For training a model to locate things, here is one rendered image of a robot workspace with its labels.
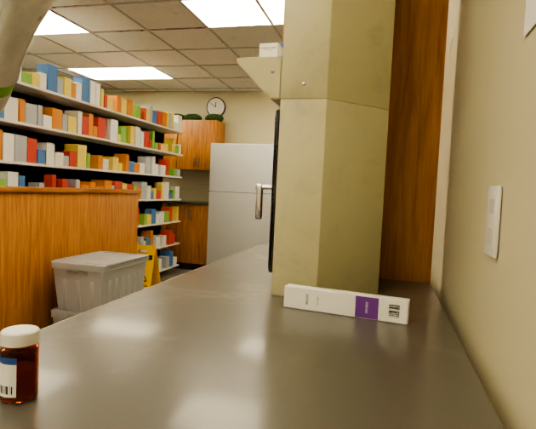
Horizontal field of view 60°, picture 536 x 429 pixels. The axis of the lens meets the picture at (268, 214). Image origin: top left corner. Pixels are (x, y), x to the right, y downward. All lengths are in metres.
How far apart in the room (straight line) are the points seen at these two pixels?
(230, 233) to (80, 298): 3.34
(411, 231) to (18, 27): 1.17
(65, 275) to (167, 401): 2.80
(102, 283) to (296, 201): 2.27
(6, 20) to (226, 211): 5.25
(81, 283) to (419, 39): 2.56
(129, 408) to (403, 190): 1.08
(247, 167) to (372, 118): 5.10
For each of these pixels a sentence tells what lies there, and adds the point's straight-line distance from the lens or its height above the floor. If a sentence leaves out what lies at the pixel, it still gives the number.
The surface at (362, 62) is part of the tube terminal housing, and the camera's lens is 1.20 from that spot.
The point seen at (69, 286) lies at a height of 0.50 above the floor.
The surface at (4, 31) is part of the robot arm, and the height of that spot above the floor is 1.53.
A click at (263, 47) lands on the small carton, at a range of 1.27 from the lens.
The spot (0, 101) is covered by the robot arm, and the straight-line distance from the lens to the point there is 1.50.
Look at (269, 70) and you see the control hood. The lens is 1.15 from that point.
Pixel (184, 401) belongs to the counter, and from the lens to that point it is 0.60.
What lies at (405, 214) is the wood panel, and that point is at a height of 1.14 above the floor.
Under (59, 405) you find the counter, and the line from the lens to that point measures 0.61.
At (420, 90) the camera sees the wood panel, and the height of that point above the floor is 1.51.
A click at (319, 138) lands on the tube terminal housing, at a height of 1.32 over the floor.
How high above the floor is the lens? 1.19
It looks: 3 degrees down
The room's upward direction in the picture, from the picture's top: 3 degrees clockwise
